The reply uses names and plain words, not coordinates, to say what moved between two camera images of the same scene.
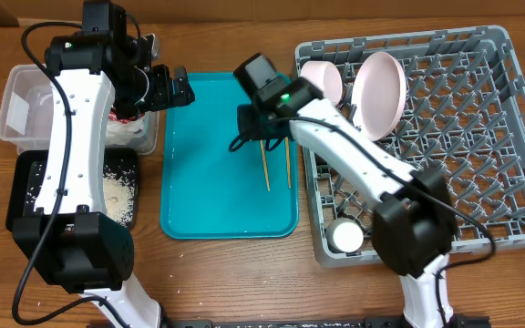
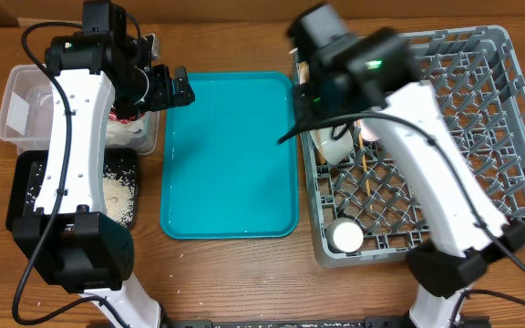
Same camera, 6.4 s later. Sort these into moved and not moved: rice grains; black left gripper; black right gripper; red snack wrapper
Moved: black right gripper
Not moved: red snack wrapper; rice grains; black left gripper
